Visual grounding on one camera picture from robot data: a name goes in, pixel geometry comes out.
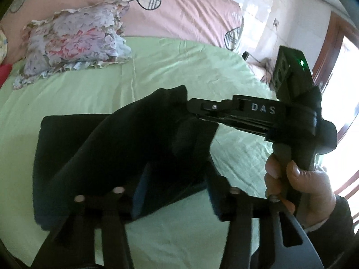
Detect floral ruffled pillow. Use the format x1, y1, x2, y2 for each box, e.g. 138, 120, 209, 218
13, 0, 132, 90

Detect green bed sheet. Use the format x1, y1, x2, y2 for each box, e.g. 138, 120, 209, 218
0, 35, 323, 267

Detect yellow printed pillow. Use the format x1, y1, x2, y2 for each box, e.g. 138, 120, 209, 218
0, 28, 7, 65

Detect red cushion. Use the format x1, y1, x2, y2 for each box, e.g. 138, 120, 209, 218
0, 63, 13, 89

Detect pink quilt with plaid hearts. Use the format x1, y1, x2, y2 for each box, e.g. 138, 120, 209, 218
0, 0, 277, 82

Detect person's right forearm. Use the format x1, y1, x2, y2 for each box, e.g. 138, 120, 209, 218
306, 195, 357, 269

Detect black pants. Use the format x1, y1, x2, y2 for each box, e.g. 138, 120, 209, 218
32, 85, 219, 230

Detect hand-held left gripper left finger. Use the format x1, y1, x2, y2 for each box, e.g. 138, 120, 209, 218
31, 171, 153, 269

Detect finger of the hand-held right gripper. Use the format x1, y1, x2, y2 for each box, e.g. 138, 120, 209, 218
186, 95, 267, 136

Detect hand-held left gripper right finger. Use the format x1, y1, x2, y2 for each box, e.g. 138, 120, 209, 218
206, 157, 326, 269

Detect wooden door frame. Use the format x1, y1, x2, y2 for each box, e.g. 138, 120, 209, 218
310, 11, 359, 227

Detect person's right hand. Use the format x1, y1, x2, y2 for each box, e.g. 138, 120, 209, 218
264, 154, 337, 226

